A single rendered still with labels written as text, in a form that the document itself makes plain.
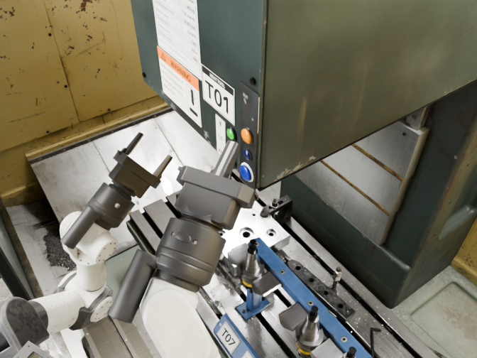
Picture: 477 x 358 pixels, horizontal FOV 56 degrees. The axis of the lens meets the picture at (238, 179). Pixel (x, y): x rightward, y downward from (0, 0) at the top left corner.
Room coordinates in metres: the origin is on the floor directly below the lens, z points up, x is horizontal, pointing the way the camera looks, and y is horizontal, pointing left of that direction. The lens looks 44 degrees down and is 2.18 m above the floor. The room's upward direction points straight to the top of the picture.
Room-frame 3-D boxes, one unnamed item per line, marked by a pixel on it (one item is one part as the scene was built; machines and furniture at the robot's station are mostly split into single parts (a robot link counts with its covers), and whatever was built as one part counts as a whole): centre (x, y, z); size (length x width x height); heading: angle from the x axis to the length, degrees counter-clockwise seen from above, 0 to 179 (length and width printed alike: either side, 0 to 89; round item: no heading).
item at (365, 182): (1.18, -0.38, 1.16); 0.48 x 0.05 x 0.51; 35
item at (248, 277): (0.68, -0.03, 1.21); 0.06 x 0.06 x 0.03
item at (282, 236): (1.02, 0.00, 0.97); 0.29 x 0.23 x 0.05; 35
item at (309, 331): (0.50, -0.16, 1.26); 0.04 x 0.04 x 0.07
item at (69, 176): (1.47, 0.37, 0.75); 0.89 x 0.67 x 0.26; 125
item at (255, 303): (0.75, -0.05, 1.05); 0.10 x 0.05 x 0.30; 125
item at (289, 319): (0.54, -0.13, 1.21); 0.07 x 0.05 x 0.01; 125
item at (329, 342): (0.45, -0.19, 1.21); 0.07 x 0.05 x 0.01; 125
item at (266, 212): (1.10, -0.13, 0.97); 0.13 x 0.03 x 0.15; 125
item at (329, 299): (0.79, -0.25, 0.93); 0.26 x 0.05 x 0.06; 40
